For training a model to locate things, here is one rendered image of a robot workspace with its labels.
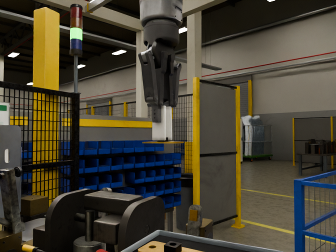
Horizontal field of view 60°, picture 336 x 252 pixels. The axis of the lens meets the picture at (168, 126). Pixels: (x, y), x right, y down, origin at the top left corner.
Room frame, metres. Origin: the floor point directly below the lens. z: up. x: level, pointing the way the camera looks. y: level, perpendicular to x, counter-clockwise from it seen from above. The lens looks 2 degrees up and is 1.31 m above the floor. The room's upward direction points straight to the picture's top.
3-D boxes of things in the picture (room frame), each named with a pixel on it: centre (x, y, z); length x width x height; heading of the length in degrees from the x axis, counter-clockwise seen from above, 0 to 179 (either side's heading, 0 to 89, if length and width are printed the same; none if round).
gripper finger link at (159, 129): (0.59, 0.02, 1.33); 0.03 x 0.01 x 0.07; 58
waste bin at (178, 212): (4.14, -0.32, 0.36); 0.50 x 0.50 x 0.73
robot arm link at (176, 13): (0.60, 0.01, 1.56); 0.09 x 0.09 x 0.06
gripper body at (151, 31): (0.60, 0.01, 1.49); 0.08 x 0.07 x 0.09; 148
